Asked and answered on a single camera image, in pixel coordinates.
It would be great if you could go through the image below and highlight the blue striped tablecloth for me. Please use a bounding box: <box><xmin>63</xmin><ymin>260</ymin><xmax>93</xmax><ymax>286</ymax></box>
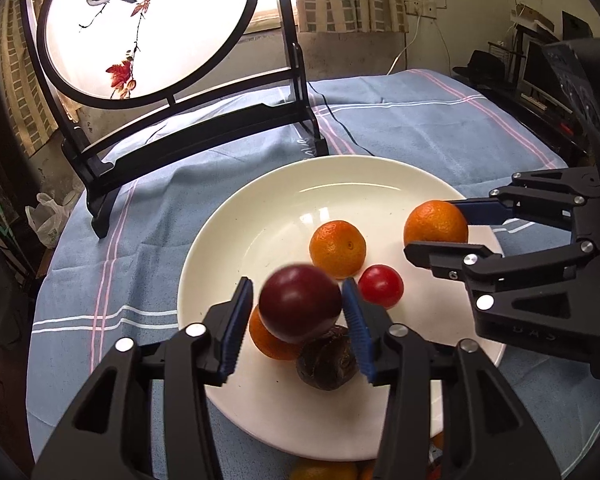
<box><xmin>24</xmin><ymin>67</ymin><xmax>571</xmax><ymax>480</ymax></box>

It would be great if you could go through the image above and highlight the black cable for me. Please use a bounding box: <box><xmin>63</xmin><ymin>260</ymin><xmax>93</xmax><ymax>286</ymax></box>
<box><xmin>309</xmin><ymin>81</ymin><xmax>377</xmax><ymax>157</ymax></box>

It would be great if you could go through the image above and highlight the round bird-painted screen on stand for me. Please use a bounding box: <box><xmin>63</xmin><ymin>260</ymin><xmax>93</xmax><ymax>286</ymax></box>
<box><xmin>19</xmin><ymin>0</ymin><xmax>331</xmax><ymax>239</ymax></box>

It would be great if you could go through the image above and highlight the white plastic bag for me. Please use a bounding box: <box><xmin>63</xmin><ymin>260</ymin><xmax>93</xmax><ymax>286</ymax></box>
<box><xmin>26</xmin><ymin>192</ymin><xmax>73</xmax><ymax>248</ymax></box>

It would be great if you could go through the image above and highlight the white round plate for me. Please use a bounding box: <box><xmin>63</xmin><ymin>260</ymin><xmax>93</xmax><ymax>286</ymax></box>
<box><xmin>176</xmin><ymin>156</ymin><xmax>506</xmax><ymax>462</ymax></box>

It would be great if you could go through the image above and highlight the black hat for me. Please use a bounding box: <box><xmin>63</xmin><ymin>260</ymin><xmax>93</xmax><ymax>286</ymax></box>
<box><xmin>452</xmin><ymin>50</ymin><xmax>511</xmax><ymax>86</ymax></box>

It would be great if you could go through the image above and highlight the white cable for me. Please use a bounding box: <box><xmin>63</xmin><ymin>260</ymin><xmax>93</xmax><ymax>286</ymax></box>
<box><xmin>387</xmin><ymin>10</ymin><xmax>423</xmax><ymax>76</ymax></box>

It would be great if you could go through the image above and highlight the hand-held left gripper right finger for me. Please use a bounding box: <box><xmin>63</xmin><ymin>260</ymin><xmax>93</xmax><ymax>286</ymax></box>
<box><xmin>341</xmin><ymin>277</ymin><xmax>576</xmax><ymax>480</ymax></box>

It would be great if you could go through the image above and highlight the red cherry tomato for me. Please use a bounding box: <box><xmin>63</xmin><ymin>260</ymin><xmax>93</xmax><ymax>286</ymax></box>
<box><xmin>357</xmin><ymin>264</ymin><xmax>404</xmax><ymax>309</ymax></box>

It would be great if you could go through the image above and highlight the dark red plum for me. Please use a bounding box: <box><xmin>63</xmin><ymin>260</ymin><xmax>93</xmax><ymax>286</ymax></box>
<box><xmin>258</xmin><ymin>265</ymin><xmax>343</xmax><ymax>345</ymax></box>

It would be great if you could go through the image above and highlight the computer monitor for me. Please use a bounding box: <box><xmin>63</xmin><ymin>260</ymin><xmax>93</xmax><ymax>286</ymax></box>
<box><xmin>522</xmin><ymin>40</ymin><xmax>566</xmax><ymax>101</ymax></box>

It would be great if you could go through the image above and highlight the dark wrinkled passion fruit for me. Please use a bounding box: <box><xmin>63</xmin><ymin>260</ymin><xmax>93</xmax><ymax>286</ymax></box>
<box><xmin>295</xmin><ymin>325</ymin><xmax>368</xmax><ymax>391</ymax></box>

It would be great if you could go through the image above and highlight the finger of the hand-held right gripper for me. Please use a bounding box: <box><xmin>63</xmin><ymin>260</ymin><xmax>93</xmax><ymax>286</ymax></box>
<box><xmin>404</xmin><ymin>241</ymin><xmax>600</xmax><ymax>381</ymax></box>
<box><xmin>442</xmin><ymin>167</ymin><xmax>600</xmax><ymax>243</ymax></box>

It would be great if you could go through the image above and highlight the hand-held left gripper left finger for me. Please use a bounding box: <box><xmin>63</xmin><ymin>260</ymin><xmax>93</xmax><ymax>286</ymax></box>
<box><xmin>30</xmin><ymin>276</ymin><xmax>255</xmax><ymax>480</ymax></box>

